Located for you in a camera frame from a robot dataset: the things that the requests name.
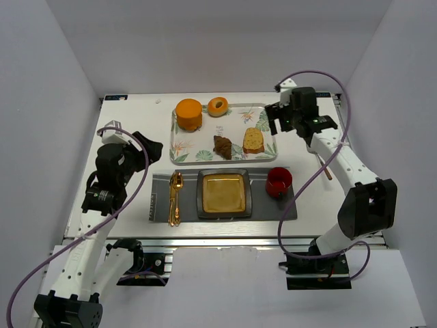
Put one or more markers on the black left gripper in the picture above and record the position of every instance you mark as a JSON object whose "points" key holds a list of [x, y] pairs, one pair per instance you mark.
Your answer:
{"points": [[144, 154]]}

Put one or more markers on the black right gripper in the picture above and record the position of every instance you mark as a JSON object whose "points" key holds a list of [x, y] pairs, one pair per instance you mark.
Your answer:
{"points": [[278, 112]]}

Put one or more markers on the glazed ring donut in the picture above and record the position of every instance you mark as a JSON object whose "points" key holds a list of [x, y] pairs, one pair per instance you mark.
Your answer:
{"points": [[218, 107]]}

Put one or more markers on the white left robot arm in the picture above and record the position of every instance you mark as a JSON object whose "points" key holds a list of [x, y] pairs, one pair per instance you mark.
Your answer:
{"points": [[92, 266]]}

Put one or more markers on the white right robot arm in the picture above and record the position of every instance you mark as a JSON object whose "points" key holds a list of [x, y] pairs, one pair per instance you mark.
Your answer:
{"points": [[369, 204]]}

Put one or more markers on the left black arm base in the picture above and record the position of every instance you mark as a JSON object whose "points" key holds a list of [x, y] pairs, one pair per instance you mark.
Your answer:
{"points": [[149, 268]]}

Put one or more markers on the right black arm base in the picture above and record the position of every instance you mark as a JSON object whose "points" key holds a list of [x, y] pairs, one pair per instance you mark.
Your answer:
{"points": [[323, 274]]}

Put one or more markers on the toast bread slice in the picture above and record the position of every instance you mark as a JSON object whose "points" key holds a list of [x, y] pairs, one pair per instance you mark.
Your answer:
{"points": [[253, 141]]}

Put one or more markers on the gold spoon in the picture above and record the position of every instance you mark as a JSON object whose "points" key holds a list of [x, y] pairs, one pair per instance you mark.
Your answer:
{"points": [[178, 183]]}

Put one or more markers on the blue label sticker right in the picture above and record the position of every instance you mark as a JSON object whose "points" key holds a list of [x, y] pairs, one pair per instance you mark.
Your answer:
{"points": [[323, 95]]}

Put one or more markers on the blue label sticker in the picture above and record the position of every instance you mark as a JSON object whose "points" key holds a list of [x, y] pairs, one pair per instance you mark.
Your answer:
{"points": [[115, 97], [323, 95]]}

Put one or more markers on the round orange cake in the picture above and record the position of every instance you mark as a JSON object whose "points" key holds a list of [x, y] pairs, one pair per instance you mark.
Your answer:
{"points": [[189, 114]]}

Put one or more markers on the floral rectangular serving tray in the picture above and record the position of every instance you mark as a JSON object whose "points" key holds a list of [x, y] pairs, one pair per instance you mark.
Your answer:
{"points": [[192, 148]]}

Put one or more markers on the gold fork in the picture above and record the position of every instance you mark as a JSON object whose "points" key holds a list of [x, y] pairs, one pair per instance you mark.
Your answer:
{"points": [[171, 199]]}

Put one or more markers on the chocolate croissant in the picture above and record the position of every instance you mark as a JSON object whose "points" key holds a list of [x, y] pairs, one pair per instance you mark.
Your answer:
{"points": [[223, 147]]}

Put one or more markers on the blue label sticker left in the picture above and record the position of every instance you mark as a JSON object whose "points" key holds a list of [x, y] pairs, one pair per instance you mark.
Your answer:
{"points": [[115, 97]]}

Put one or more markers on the red cup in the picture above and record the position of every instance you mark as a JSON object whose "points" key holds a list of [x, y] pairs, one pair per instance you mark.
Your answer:
{"points": [[278, 182]]}

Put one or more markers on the square gold black plate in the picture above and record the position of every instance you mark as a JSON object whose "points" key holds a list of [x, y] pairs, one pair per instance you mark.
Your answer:
{"points": [[223, 194]]}

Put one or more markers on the grey placemat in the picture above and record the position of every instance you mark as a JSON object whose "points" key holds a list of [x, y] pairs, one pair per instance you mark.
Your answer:
{"points": [[264, 207]]}

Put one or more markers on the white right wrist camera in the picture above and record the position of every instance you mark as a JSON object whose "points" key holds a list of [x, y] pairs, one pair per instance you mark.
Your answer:
{"points": [[285, 89]]}

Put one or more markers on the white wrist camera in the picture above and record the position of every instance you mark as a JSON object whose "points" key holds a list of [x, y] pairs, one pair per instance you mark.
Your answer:
{"points": [[112, 133], [285, 89]]}

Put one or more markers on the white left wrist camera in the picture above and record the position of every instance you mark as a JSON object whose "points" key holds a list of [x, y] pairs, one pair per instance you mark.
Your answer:
{"points": [[112, 133]]}

